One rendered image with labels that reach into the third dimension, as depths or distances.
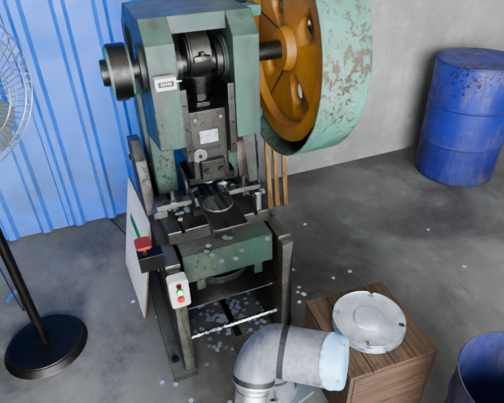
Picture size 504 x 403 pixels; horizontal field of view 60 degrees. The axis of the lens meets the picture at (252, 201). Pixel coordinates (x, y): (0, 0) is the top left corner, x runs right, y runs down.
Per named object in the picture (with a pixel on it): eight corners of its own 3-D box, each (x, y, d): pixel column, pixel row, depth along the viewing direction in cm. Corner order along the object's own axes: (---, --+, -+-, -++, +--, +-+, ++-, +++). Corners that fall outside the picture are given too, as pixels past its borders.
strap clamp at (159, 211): (193, 210, 188) (190, 190, 182) (154, 220, 183) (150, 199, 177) (190, 203, 193) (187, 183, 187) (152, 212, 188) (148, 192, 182)
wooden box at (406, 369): (421, 401, 187) (438, 349, 167) (342, 429, 177) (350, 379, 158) (371, 330, 219) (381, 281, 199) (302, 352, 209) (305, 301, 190)
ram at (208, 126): (234, 177, 175) (229, 106, 158) (198, 185, 170) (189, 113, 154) (220, 157, 188) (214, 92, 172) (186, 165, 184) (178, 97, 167)
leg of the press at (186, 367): (199, 374, 201) (174, 217, 151) (174, 383, 198) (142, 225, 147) (159, 254, 273) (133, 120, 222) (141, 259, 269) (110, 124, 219)
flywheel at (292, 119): (410, 14, 126) (309, -101, 161) (350, 22, 120) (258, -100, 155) (338, 167, 186) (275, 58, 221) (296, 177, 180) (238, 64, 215)
